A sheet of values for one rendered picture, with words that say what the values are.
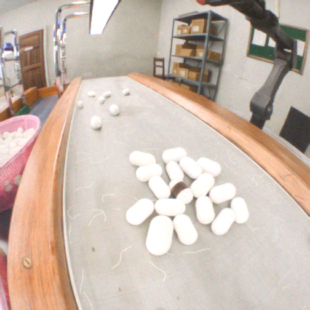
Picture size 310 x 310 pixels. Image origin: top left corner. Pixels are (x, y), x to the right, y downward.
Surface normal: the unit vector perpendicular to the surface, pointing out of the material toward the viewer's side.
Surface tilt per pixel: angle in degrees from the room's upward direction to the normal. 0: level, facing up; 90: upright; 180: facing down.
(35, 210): 0
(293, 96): 90
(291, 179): 45
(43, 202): 0
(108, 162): 0
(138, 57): 90
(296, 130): 86
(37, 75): 90
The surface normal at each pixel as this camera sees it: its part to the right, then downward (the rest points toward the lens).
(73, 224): 0.07, -0.80
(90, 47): 0.43, 0.57
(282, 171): -0.59, -0.43
